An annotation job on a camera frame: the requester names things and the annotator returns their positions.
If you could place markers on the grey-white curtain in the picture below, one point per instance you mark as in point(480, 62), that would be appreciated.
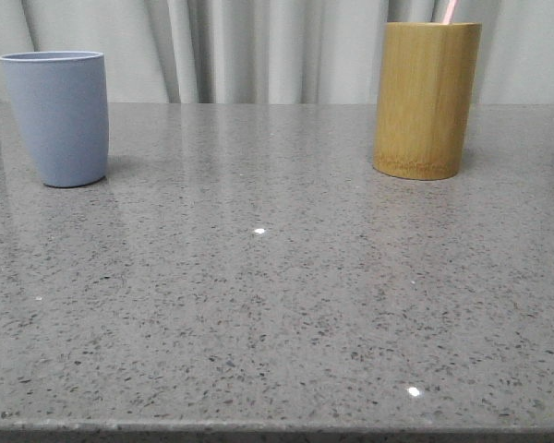
point(276, 51)

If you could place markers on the pink chopstick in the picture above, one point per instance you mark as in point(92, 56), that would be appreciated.
point(449, 12)

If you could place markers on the blue plastic cup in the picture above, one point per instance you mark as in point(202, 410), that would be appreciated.
point(60, 103)

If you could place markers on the bamboo wooden cup holder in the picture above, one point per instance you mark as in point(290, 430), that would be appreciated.
point(425, 89)

